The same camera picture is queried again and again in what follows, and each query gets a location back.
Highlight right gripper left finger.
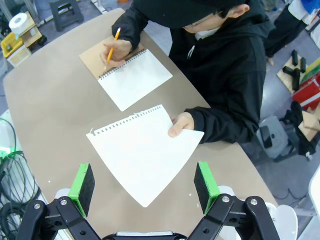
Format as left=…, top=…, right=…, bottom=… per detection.
left=17, top=163, right=101, bottom=240

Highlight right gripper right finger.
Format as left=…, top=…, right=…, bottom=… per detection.
left=192, top=161, right=283, bottom=240

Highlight torn white paper sheet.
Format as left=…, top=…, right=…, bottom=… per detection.
left=86, top=104, right=205, bottom=208

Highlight spiral notebook with brown cover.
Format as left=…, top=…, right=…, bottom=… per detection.
left=79, top=36, right=174, bottom=113

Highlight yellow pencil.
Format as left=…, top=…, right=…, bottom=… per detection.
left=106, top=27, right=122, bottom=63

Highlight person's right forearm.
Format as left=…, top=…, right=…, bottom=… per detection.
left=111, top=9, right=152, bottom=52

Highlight person's left forearm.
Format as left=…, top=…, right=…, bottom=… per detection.
left=184, top=106, right=261, bottom=145

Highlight person's left hand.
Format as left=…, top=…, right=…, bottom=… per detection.
left=167, top=111, right=195, bottom=138

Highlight person's right hand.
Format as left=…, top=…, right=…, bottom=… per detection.
left=99, top=39, right=133, bottom=71

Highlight black smartphone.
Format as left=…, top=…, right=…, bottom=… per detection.
left=259, top=125, right=273, bottom=149

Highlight white flip-lid trash bin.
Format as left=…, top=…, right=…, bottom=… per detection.
left=264, top=202, right=299, bottom=240

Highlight grey plastic stool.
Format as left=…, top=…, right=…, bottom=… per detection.
left=48, top=0, right=85, bottom=33
left=257, top=116, right=296, bottom=161

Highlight black cloth bag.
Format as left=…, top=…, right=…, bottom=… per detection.
left=284, top=101, right=317, bottom=158

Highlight large white table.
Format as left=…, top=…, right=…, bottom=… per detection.
left=308, top=164, right=320, bottom=218

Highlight brown cardboard pieces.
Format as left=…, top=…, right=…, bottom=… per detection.
left=297, top=103, right=320, bottom=142

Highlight person in black hoodie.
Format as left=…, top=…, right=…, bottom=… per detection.
left=111, top=0, right=276, bottom=145

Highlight red storage box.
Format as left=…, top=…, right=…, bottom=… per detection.
left=291, top=74, right=320, bottom=111

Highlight yellow and green bag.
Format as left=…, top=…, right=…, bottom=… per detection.
left=299, top=63, right=320, bottom=85

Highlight yellow plastic crate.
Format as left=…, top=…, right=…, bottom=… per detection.
left=0, top=32, right=25, bottom=55

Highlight wooden cart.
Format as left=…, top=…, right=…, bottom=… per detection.
left=18, top=12, right=44, bottom=49

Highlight white tape roll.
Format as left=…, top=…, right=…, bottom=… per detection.
left=8, top=12, right=29, bottom=35

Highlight black baseball cap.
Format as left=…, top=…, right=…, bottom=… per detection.
left=132, top=0, right=247, bottom=29

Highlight white height-adjustable desk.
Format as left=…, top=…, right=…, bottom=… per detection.
left=90, top=0, right=108, bottom=13

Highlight black cable bundle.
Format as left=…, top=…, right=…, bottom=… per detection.
left=0, top=117, right=43, bottom=240

